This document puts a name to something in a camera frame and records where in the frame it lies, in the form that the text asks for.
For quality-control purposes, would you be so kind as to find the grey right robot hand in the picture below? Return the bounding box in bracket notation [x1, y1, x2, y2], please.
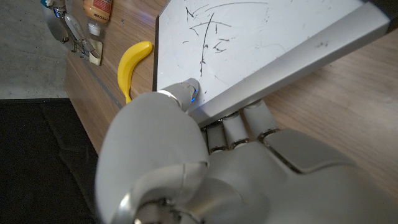
[42, 0, 100, 60]

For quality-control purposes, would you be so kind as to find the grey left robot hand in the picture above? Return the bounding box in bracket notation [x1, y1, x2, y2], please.
[95, 77, 398, 224]

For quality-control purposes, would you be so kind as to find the orange spray bottle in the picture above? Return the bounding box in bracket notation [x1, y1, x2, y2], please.
[82, 0, 113, 37]

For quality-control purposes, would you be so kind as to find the black backdrop curtain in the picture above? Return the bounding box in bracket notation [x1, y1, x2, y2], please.
[0, 98, 101, 224]

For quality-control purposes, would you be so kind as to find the small black-framed whiteboard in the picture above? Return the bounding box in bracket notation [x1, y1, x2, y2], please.
[152, 0, 391, 128]

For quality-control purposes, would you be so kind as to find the yellow toy banana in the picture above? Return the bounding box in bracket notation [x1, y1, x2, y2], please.
[117, 40, 154, 105]

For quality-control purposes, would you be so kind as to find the pale yellow sponge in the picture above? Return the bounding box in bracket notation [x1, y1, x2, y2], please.
[88, 39, 104, 67]

